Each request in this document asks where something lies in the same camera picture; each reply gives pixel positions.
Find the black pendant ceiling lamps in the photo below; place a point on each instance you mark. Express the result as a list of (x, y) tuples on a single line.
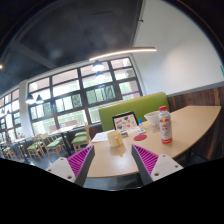
[(98, 66)]

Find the black-framed window wall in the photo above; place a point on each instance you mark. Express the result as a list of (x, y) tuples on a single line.
[(73, 100)]

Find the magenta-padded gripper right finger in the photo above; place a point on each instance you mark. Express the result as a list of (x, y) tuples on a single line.
[(148, 160)]

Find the small dark box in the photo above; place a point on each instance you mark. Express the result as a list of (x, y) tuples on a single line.
[(124, 133)]

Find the long curved strip light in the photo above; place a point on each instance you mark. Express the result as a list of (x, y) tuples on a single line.
[(126, 51)]

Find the white bowl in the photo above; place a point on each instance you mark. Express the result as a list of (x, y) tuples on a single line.
[(152, 117)]

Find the small blue-capped white bottle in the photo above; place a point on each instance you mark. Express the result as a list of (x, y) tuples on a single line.
[(140, 125)]

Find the green upholstered bench seat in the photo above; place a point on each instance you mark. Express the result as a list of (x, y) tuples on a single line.
[(140, 105)]

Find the light wooden dining table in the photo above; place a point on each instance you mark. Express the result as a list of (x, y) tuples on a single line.
[(63, 129)]

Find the red-capped clear drink bottle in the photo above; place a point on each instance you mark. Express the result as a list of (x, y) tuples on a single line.
[(165, 128)]

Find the wooden chairs with green seats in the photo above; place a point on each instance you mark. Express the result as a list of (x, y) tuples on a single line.
[(53, 144)]

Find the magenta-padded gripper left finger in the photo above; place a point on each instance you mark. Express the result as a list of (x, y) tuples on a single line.
[(78, 161)]

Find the white paper sheets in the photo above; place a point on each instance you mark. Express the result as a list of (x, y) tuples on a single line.
[(100, 136)]

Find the small white paper slip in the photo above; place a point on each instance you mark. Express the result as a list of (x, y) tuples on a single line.
[(155, 129)]

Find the flat round red coaster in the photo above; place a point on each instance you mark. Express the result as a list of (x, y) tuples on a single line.
[(140, 137)]

